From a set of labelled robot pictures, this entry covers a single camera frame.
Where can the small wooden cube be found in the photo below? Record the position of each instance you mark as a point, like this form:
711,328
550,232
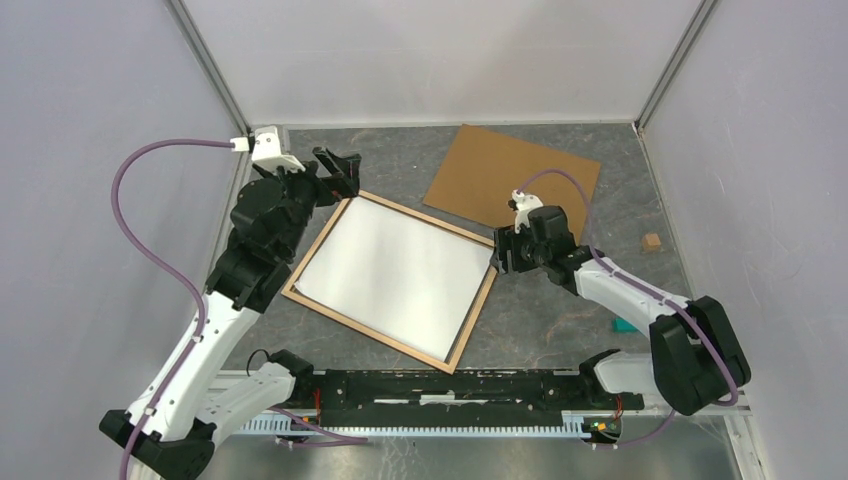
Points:
651,243

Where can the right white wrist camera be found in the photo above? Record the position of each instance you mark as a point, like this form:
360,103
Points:
526,202

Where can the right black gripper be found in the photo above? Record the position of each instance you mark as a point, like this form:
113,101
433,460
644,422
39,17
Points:
506,239

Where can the teal block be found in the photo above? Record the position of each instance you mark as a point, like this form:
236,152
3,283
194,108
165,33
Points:
620,325

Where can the landscape photo print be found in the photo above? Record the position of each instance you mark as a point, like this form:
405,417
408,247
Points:
397,278

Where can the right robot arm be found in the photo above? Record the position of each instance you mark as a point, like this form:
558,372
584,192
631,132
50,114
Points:
695,357

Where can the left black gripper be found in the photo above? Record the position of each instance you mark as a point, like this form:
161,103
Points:
345,168

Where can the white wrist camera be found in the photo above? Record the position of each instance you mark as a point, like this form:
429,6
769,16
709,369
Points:
526,202
265,147

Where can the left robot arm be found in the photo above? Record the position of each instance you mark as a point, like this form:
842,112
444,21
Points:
172,430

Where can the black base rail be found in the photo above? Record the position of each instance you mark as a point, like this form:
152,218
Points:
466,398

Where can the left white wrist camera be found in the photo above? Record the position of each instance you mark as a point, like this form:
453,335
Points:
265,147

